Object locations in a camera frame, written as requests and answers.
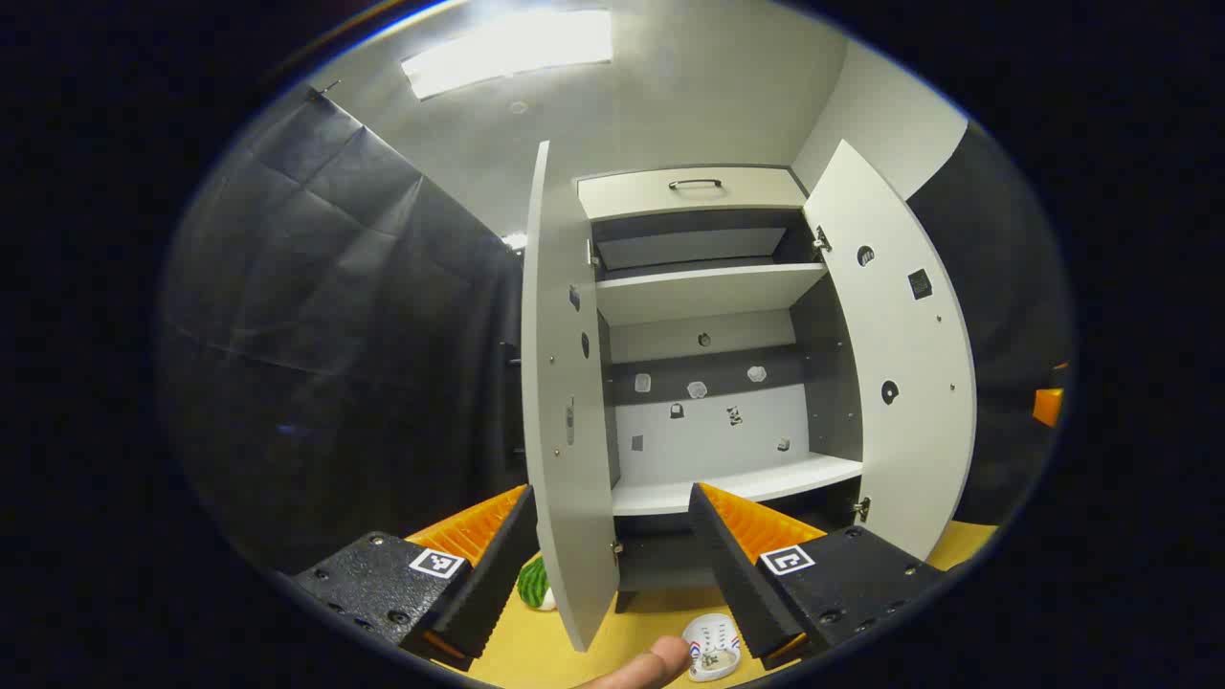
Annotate watermelon slice toy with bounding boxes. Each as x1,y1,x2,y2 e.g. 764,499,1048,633
517,557,559,612

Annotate white shoe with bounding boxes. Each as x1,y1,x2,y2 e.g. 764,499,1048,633
681,612,744,682

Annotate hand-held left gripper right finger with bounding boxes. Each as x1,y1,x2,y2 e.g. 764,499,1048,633
687,481,950,673

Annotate white cabinet door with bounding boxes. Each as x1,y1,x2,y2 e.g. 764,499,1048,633
522,142,620,653
802,141,978,562

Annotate white cabinet drawer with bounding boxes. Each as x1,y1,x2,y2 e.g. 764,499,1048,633
577,167,809,222

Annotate ceiling light panel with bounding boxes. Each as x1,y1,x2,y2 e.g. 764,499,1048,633
401,9,614,101

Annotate black backdrop cloth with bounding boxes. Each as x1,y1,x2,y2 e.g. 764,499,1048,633
158,91,1073,575

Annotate white shoe cabinet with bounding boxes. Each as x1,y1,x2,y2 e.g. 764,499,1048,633
574,165,867,613

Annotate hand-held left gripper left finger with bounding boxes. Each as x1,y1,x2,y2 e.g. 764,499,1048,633
290,483,540,673

